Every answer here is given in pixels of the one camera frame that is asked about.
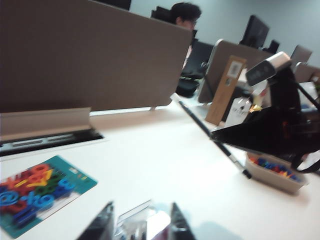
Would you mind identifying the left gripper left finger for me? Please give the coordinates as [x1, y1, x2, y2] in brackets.
[76, 201, 116, 240]

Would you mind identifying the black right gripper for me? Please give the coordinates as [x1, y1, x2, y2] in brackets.
[211, 107, 320, 163]

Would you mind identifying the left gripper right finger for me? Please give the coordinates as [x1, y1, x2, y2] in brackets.
[167, 201, 198, 240]

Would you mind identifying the black gel pen clear cap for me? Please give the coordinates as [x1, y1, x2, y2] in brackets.
[170, 94, 253, 180]

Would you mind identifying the white carton black print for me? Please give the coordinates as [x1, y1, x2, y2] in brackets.
[226, 96, 252, 126]

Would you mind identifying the clear plastic marker box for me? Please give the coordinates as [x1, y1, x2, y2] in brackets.
[114, 199, 176, 240]

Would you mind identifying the tall brown cardboard box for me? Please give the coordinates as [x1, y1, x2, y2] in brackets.
[205, 55, 248, 126]

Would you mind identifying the white tray of coloured letters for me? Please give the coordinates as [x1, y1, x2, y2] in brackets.
[244, 151, 309, 194]

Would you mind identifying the teal letter puzzle board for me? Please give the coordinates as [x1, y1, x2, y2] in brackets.
[0, 154, 98, 240]

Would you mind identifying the brown desk divider panel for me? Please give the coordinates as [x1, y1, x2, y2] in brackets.
[0, 0, 193, 115]
[198, 39, 276, 104]

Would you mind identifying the small black monitor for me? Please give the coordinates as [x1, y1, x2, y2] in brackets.
[268, 39, 281, 53]

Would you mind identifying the grey monitor back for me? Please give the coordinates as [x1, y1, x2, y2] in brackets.
[289, 44, 314, 66]

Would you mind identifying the black office chair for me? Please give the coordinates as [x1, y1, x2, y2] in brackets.
[175, 39, 215, 99]

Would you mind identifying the large black monitor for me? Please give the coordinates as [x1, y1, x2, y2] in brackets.
[239, 14, 271, 50]

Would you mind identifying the person with black hair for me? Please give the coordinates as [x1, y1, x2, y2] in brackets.
[170, 1, 202, 73]

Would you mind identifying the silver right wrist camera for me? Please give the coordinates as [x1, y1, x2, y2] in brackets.
[245, 51, 293, 88]

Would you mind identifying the beige cable tray lid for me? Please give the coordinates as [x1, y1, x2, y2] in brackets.
[0, 107, 92, 142]

